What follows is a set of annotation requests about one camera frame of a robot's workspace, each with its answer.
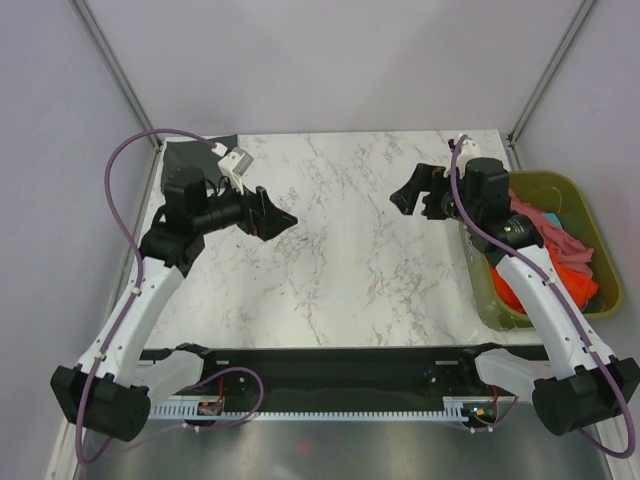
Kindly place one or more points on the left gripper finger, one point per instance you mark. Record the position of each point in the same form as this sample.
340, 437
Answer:
273, 221
263, 202

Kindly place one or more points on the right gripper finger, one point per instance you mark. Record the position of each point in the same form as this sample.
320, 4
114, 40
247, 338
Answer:
424, 177
406, 199

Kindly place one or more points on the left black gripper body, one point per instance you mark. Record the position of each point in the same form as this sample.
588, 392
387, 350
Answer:
247, 213

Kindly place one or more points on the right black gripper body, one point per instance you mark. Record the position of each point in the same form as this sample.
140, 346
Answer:
440, 210

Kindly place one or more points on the dark grey t shirt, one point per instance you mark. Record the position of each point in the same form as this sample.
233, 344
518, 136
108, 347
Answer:
189, 153

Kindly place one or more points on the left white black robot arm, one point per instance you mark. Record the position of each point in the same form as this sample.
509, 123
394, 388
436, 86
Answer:
107, 391

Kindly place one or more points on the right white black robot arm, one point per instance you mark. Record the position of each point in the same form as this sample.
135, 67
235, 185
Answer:
586, 382

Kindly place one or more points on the olive green plastic bin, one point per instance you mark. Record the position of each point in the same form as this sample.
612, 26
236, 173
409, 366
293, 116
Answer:
549, 192

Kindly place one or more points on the teal cloth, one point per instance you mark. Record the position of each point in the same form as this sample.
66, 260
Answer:
552, 219

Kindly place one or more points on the pink t shirt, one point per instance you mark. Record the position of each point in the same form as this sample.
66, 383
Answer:
550, 225

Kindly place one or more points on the orange t shirt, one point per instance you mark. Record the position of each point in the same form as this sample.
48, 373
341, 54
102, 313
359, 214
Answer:
580, 287

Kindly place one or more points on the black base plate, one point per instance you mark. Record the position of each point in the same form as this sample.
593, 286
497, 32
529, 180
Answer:
339, 379

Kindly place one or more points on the white slotted cable duct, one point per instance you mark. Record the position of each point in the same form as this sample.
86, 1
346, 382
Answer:
201, 409

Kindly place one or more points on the left aluminium frame post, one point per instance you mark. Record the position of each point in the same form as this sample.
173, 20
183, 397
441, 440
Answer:
109, 58

